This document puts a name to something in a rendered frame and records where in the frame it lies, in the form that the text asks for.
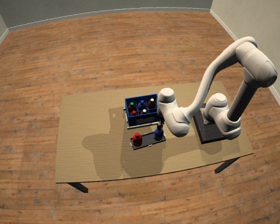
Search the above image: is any blue bottle with grey label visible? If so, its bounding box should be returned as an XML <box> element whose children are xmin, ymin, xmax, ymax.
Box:
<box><xmin>153</xmin><ymin>128</ymin><xmax>164</xmax><ymax>141</ymax></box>

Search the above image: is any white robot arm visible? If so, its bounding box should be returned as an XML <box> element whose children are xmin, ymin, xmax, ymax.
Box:
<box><xmin>157</xmin><ymin>36</ymin><xmax>277</xmax><ymax>140</ymax></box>

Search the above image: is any brown bottle with red cap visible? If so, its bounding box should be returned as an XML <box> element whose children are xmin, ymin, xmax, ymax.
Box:
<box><xmin>130</xmin><ymin>110</ymin><xmax>138</xmax><ymax>117</ymax></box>

